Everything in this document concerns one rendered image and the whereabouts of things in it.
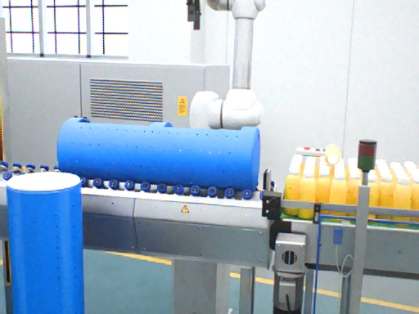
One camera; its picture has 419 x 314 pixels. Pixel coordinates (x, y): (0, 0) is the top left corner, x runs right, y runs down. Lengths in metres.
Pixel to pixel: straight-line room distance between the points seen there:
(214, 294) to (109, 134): 1.16
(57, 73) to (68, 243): 2.57
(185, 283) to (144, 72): 1.73
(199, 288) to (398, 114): 2.56
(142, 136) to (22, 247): 0.66
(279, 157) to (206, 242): 2.82
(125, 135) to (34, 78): 2.45
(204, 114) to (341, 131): 2.28
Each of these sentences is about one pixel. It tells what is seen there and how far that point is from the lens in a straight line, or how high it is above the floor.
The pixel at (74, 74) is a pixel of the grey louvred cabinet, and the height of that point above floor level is 1.34.
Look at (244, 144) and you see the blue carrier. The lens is 2.22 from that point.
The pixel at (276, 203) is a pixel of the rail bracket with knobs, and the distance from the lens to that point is 2.12.
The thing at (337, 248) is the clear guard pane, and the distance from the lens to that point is 2.14.
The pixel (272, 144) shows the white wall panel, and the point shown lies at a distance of 5.11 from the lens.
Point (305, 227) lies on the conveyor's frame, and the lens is 2.16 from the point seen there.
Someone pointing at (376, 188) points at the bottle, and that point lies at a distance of 2.18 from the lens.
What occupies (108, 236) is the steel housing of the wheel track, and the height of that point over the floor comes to 0.71.
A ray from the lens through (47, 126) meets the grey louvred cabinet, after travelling 4.69.
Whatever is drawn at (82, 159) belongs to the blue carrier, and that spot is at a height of 1.07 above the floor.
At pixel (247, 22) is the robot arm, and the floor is 1.70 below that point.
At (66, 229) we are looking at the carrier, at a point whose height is 0.86.
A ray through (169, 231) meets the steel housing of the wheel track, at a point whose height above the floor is 0.77.
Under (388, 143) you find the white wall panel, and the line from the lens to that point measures 4.90.
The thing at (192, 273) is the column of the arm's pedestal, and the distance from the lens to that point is 3.05.
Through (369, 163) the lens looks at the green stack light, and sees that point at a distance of 1.93.
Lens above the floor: 1.56
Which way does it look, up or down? 11 degrees down
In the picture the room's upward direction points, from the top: 1 degrees clockwise
